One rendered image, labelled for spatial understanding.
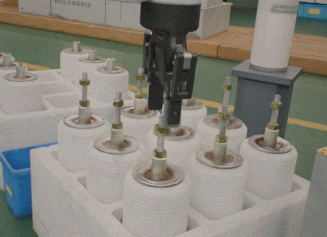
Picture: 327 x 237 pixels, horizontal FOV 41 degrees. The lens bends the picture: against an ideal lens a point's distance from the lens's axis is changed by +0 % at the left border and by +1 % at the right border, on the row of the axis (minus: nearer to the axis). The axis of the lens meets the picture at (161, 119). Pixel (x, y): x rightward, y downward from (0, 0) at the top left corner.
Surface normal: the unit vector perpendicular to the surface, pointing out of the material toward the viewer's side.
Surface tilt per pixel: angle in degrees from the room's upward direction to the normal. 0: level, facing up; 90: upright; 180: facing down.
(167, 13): 90
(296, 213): 90
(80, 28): 90
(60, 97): 90
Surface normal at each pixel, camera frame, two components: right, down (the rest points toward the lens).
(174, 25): 0.14, 0.35
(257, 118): -0.44, 0.29
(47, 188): -0.81, 0.15
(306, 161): 0.07, -0.94
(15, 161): 0.56, 0.29
